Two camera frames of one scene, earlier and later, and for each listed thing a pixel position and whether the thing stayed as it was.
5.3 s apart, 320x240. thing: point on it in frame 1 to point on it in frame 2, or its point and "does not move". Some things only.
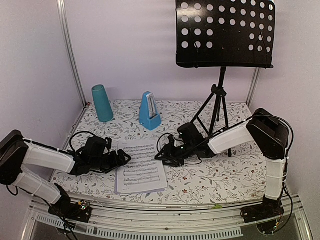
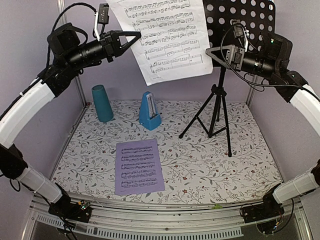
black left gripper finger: x=122 y=159 to x=137 y=34
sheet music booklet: x=144 y=172 to x=174 y=43
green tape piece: x=217 y=206 does not move
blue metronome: x=148 y=114 does not move
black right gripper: x=169 y=155 to x=233 y=50
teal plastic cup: x=104 y=111 does not move
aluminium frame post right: x=255 y=76 does not move
